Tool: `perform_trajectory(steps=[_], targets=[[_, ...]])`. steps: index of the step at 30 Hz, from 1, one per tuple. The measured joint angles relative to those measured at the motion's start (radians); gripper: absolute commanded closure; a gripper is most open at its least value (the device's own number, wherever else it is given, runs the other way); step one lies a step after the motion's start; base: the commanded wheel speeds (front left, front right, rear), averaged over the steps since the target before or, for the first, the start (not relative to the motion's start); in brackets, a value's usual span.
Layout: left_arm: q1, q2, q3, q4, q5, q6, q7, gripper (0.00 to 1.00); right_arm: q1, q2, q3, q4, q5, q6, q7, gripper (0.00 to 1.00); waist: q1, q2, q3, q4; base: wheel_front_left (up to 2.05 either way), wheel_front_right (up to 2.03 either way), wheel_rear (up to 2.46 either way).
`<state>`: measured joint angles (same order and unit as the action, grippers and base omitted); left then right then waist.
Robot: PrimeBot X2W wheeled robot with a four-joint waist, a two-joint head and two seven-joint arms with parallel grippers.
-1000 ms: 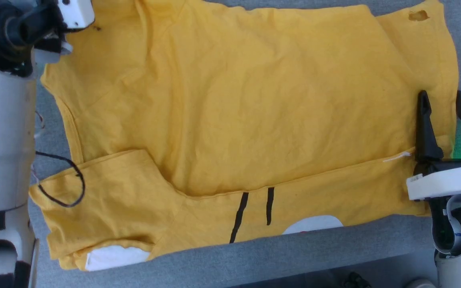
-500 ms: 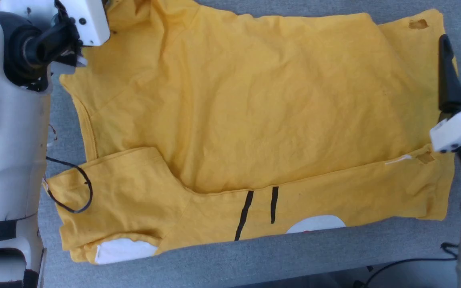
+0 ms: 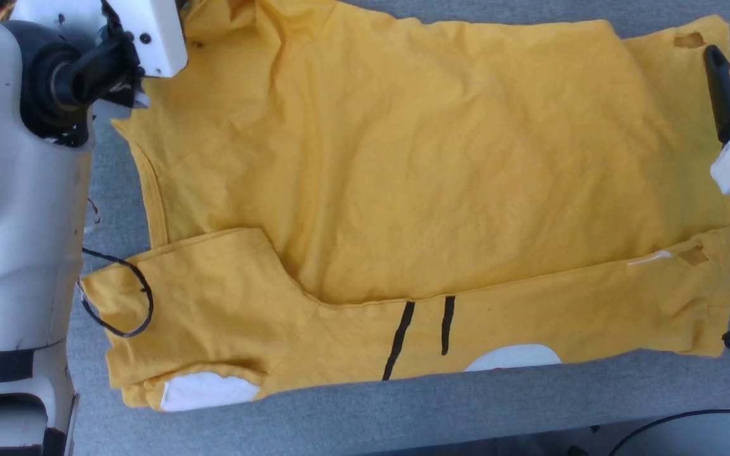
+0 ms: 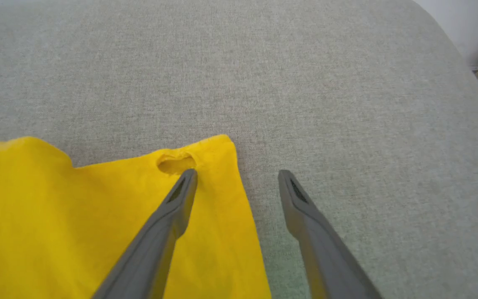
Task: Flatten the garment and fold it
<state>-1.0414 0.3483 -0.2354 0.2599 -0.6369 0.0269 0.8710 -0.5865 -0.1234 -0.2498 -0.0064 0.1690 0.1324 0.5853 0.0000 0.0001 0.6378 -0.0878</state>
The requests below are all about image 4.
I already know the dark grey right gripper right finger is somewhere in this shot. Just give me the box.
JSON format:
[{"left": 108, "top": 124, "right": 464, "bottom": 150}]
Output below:
[{"left": 278, "top": 169, "right": 384, "bottom": 299}]

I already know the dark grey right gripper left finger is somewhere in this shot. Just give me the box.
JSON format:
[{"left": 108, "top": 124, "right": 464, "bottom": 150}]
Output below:
[{"left": 91, "top": 169, "right": 199, "bottom": 299}]

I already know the yellow t-shirt with white patches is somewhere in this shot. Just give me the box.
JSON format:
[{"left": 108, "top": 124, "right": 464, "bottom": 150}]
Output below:
[{"left": 0, "top": 134, "right": 272, "bottom": 299}]

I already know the grey fabric sofa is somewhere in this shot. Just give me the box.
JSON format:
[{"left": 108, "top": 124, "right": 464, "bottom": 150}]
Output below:
[{"left": 0, "top": 0, "right": 478, "bottom": 299}]

